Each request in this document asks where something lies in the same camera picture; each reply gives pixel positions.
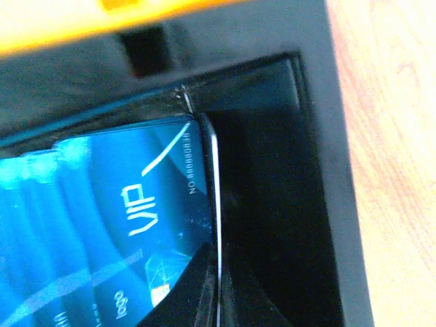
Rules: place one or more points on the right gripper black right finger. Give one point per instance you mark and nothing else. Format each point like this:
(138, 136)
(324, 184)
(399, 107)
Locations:
(245, 303)

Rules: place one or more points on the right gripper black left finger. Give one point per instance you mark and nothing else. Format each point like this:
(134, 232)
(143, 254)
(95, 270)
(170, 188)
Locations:
(193, 300)

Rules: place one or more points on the blue VIP card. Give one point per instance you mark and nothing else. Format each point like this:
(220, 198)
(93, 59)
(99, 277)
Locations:
(211, 157)

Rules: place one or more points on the blue card stack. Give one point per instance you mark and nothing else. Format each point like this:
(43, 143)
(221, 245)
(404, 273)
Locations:
(97, 230)

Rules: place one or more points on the black right card bin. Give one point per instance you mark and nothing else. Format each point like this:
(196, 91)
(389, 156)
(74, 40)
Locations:
(264, 73)

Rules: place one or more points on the yellow middle card bin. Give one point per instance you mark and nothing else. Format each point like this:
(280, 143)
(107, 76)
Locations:
(30, 25)

